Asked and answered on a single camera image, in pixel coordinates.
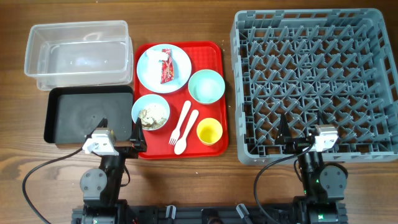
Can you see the mint green bowl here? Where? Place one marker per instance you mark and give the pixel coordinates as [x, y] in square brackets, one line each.
[206, 86]

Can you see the white plastic fork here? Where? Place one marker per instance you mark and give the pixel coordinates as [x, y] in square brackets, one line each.
[176, 132]

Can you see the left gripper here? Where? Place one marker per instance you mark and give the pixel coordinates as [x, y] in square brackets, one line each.
[137, 140]

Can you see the red snack wrapper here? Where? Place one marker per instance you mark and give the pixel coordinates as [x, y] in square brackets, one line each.
[167, 67]

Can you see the food scraps and rice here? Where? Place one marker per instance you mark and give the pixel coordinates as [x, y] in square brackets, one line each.
[152, 117]

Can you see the light blue plate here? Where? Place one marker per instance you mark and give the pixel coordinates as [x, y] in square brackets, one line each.
[182, 70]

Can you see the grey dishwasher rack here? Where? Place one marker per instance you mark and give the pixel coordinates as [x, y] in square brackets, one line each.
[300, 63]

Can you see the black plastic tray bin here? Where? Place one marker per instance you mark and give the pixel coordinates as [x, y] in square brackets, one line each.
[73, 112]

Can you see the white napkin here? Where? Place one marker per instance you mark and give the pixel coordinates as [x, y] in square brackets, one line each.
[155, 61]

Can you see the red serving tray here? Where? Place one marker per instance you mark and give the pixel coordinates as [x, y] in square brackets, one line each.
[203, 55]

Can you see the light blue small bowl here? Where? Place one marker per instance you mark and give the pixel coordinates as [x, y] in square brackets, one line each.
[149, 100]

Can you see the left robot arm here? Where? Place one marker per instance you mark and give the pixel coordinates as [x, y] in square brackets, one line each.
[101, 186]

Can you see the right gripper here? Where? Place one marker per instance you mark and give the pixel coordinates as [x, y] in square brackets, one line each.
[284, 137]

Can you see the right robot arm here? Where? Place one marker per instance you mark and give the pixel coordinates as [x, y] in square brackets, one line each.
[323, 183]

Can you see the white plastic spoon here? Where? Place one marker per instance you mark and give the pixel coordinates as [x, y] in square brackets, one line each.
[181, 144]

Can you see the yellow plastic cup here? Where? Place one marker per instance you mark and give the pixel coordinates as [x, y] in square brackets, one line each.
[209, 131]

